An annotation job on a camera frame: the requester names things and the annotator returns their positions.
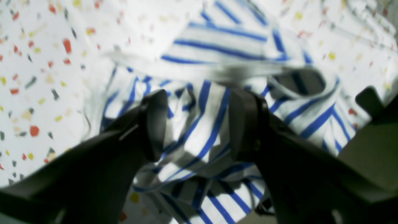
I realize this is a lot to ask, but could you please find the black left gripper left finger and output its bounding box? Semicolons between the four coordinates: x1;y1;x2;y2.
1;90;168;224

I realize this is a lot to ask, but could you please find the blue white striped t-shirt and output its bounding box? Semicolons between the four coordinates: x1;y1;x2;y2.
81;0;371;224

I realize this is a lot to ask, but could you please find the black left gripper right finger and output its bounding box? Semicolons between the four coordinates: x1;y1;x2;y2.
229;88;398;224

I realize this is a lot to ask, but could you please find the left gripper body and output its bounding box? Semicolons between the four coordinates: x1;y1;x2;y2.
338;87;398;190

